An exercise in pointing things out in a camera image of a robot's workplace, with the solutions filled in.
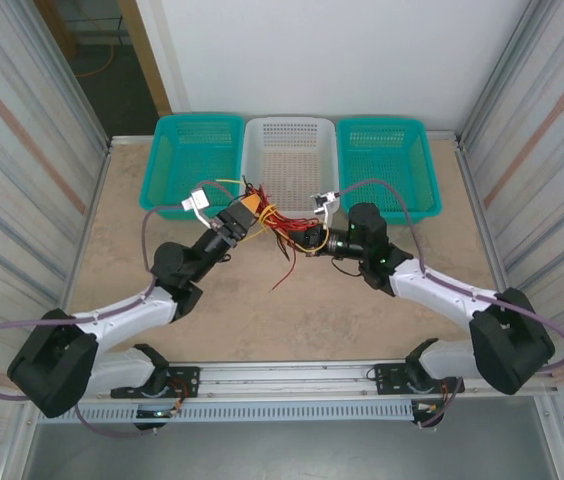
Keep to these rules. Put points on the white plastic basket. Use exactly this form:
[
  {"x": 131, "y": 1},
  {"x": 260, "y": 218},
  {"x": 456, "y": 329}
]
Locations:
[{"x": 289, "y": 150}]

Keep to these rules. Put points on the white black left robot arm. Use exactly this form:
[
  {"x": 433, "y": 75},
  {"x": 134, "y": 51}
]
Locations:
[{"x": 127, "y": 310}]

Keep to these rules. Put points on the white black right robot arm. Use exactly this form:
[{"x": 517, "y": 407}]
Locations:
[{"x": 442, "y": 295}]

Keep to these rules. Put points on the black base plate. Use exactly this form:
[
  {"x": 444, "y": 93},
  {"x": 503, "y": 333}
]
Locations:
[
  {"x": 187, "y": 375},
  {"x": 387, "y": 375}
]

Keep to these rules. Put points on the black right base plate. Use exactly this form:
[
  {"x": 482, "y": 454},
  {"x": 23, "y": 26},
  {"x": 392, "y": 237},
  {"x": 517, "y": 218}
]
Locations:
[{"x": 387, "y": 375}]

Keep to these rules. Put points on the wooden door frame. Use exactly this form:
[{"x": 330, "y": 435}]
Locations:
[{"x": 144, "y": 50}]

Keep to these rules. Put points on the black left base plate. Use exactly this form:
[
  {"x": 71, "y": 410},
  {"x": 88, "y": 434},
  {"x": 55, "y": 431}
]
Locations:
[{"x": 187, "y": 375}]

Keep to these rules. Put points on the grey metal shelf panel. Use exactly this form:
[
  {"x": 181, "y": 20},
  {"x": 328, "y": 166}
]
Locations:
[{"x": 287, "y": 450}]

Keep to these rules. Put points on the wooden furniture piece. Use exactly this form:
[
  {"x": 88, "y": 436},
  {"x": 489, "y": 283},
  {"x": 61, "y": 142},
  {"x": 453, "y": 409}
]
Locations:
[{"x": 59, "y": 25}]

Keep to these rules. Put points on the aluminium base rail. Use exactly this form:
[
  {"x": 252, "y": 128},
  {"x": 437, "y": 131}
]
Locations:
[{"x": 287, "y": 372}]

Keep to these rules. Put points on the teal plastic basket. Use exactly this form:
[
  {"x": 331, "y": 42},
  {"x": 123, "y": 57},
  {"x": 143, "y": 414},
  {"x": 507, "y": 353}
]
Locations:
[
  {"x": 187, "y": 160},
  {"x": 387, "y": 160}
]

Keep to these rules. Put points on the aluminium frame post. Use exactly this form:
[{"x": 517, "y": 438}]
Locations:
[
  {"x": 84, "y": 100},
  {"x": 494, "y": 75}
]

